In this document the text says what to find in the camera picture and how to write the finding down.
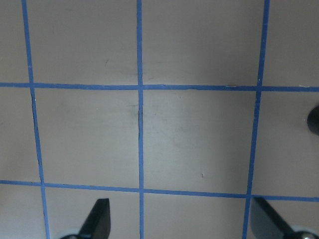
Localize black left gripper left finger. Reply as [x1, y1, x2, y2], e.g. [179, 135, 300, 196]
[61, 198, 111, 239]

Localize brown paper table cover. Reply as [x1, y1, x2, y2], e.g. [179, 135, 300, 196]
[0, 0, 319, 239]

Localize dark wine bottle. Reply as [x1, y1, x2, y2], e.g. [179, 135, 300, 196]
[307, 106, 319, 135]

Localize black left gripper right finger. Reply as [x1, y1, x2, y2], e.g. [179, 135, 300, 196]
[250, 197, 319, 239]

